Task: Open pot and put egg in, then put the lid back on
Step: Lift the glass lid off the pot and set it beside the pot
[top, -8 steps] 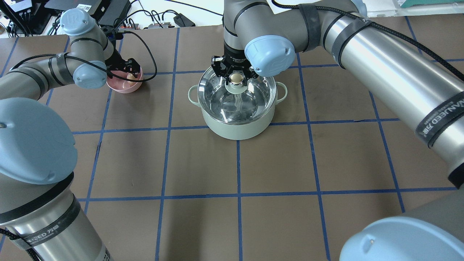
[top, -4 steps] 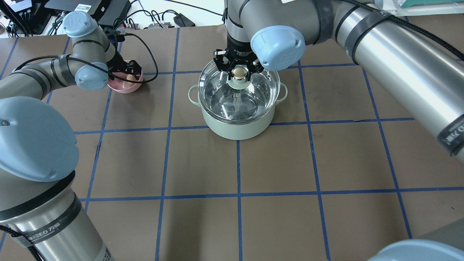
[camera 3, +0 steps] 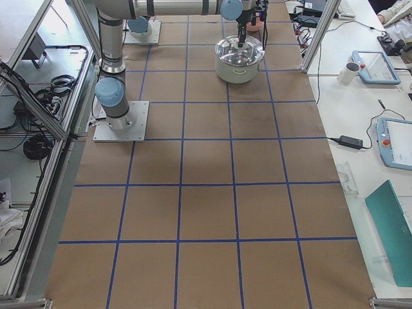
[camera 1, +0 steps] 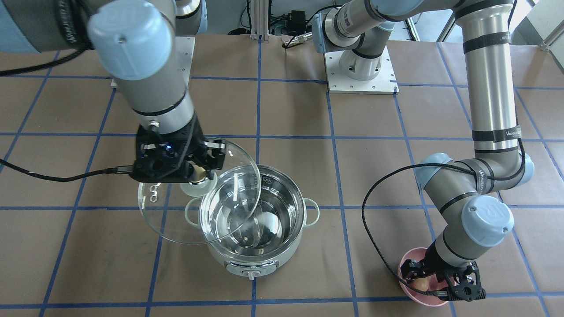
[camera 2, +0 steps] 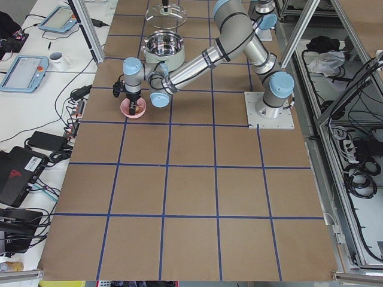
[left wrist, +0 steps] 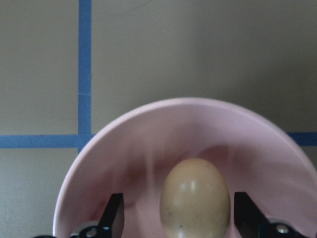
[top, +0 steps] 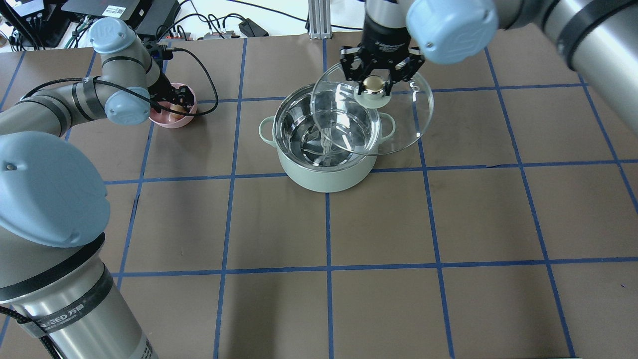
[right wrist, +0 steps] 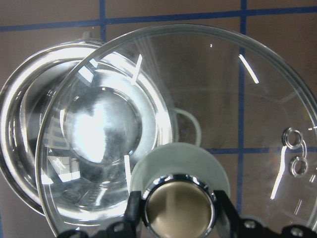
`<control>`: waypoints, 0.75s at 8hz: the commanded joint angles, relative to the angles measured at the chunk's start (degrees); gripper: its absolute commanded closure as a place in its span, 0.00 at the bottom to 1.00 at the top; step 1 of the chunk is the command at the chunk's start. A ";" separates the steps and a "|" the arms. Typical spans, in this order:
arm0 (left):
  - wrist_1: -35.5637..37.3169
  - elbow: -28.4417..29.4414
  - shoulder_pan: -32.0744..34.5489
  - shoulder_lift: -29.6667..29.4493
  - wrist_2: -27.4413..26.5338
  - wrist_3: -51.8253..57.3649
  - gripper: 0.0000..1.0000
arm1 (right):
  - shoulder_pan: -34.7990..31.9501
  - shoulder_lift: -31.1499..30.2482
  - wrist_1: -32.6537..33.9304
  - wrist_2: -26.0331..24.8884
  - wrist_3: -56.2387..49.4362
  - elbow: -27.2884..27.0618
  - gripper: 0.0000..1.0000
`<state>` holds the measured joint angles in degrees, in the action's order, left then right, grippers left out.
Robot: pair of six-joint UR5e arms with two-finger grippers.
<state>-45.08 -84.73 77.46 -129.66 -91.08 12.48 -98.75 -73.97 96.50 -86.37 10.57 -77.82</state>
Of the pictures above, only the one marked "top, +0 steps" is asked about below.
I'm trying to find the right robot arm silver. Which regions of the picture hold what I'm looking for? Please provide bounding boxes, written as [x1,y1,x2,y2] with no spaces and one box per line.
[341,0,638,133]

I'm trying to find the pink bowl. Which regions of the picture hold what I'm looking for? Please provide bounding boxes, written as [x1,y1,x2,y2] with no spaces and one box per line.
[150,97,197,129]

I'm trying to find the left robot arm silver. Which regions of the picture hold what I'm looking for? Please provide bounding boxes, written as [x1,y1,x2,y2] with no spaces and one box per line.
[0,17,195,359]

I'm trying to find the glass pot lid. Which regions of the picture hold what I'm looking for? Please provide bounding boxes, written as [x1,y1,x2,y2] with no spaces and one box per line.
[310,64,434,156]

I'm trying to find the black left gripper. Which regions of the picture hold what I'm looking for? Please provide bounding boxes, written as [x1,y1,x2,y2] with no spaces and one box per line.
[150,75,196,120]

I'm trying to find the mint green pot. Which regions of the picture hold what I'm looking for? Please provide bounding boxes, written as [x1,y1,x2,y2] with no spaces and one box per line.
[258,84,376,193]

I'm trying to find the brown egg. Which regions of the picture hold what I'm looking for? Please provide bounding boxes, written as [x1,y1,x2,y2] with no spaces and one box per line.
[169,104,187,122]

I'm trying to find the black braided cable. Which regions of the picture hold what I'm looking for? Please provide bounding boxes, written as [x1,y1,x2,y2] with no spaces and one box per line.
[20,45,220,118]

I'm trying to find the aluminium frame post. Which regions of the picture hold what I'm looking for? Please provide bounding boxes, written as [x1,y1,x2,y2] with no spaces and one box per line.
[307,0,332,39]

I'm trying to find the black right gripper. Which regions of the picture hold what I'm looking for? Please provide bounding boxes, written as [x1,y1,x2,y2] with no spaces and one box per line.
[340,25,425,96]

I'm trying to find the black power brick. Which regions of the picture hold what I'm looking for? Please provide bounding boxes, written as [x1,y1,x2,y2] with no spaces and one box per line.
[238,18,270,38]

